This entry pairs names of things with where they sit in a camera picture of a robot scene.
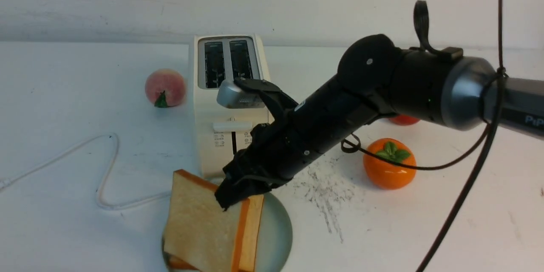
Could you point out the light green plate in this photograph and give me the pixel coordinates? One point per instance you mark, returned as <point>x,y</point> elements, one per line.
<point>275,238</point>

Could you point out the orange persimmon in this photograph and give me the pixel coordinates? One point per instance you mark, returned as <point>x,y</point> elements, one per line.
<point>383,174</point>

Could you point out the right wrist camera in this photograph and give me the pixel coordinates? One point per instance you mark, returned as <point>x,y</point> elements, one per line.
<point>243,93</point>

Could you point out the red apple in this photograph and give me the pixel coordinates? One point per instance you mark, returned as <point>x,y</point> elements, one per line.
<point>403,120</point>

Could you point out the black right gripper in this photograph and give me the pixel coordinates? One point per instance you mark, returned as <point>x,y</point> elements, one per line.
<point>278,152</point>

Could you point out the pink peach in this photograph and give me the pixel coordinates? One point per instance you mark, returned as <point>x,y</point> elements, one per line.
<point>165,88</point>

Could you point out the white two-slot toaster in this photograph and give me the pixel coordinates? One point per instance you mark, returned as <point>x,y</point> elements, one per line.
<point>223,115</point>

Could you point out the toast slice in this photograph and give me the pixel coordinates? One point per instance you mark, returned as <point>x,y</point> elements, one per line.
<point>174,263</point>
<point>200,233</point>

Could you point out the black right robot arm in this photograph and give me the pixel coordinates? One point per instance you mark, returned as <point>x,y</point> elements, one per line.
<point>374,80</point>

